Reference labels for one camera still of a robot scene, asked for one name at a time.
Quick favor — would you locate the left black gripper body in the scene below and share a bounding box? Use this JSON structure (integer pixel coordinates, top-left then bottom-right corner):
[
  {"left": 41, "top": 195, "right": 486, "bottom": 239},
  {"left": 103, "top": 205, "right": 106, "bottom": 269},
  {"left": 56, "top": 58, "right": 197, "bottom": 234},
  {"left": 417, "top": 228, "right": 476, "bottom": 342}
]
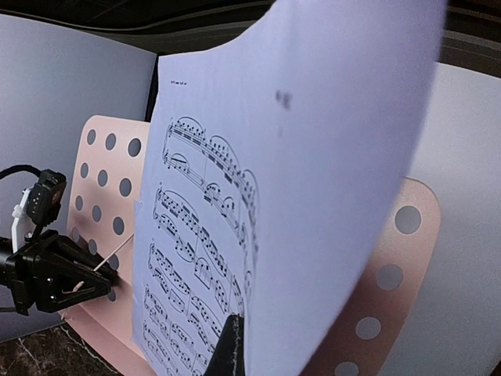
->
[{"left": 1, "top": 230, "right": 59, "bottom": 316}]

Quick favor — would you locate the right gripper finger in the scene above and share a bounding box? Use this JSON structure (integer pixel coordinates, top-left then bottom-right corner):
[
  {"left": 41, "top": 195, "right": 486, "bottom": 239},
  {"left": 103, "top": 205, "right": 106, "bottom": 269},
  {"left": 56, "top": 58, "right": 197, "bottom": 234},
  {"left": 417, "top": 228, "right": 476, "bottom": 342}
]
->
[{"left": 204, "top": 314, "right": 245, "bottom": 376}]

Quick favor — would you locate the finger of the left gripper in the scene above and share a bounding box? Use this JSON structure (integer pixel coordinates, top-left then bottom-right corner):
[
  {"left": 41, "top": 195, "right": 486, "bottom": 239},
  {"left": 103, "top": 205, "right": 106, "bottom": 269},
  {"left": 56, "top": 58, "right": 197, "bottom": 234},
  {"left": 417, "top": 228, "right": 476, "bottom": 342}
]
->
[
  {"left": 50, "top": 233, "right": 117, "bottom": 284},
  {"left": 37, "top": 271, "right": 112, "bottom": 312}
]

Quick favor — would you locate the pink perforated music stand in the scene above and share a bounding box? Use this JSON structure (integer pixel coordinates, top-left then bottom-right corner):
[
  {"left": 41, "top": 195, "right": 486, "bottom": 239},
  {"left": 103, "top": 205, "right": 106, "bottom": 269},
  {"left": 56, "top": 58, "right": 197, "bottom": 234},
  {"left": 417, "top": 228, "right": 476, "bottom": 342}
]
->
[{"left": 61, "top": 116, "right": 441, "bottom": 375}]

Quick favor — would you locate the sheet music page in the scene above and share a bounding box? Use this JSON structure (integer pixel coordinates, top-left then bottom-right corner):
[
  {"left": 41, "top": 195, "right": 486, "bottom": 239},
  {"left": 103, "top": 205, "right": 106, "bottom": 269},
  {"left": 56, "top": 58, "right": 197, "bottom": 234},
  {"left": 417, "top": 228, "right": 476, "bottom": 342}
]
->
[{"left": 132, "top": 1, "right": 446, "bottom": 375}]

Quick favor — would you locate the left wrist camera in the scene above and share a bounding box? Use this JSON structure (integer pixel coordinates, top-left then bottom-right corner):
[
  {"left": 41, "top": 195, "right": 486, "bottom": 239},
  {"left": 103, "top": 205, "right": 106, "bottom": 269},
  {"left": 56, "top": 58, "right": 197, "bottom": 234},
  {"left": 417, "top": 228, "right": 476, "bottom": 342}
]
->
[{"left": 11, "top": 169, "right": 67, "bottom": 253}]

